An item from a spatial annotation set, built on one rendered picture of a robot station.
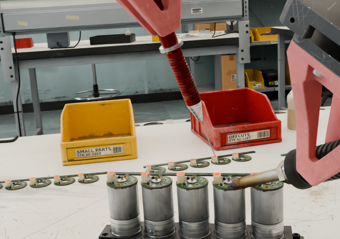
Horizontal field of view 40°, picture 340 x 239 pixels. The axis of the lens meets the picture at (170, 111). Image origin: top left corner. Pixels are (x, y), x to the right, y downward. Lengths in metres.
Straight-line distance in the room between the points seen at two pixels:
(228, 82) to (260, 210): 4.13
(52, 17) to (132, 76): 2.27
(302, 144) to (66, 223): 0.27
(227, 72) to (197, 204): 4.12
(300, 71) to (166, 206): 0.17
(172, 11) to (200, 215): 0.16
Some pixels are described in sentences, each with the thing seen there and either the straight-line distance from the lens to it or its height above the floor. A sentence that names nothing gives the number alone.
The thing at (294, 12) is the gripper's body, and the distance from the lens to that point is 0.22.
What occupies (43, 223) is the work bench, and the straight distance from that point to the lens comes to 0.48.
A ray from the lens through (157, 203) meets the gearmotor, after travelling 0.37.
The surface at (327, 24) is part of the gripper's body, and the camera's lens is 0.20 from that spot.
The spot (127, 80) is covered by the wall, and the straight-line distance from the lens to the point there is 4.77.
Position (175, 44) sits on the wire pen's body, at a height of 0.92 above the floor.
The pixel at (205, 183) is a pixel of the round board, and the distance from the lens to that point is 0.36.
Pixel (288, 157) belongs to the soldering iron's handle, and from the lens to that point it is 0.29.
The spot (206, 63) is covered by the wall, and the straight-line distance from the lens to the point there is 4.84.
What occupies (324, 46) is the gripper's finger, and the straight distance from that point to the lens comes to 0.23.
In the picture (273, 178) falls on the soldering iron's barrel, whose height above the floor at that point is 0.83.
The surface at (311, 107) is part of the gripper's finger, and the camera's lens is 0.26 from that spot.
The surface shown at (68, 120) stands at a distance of 0.73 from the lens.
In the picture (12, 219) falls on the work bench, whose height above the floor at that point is 0.75.
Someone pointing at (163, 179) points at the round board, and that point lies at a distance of 0.37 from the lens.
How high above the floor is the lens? 0.94
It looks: 13 degrees down
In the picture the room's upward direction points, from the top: 4 degrees counter-clockwise
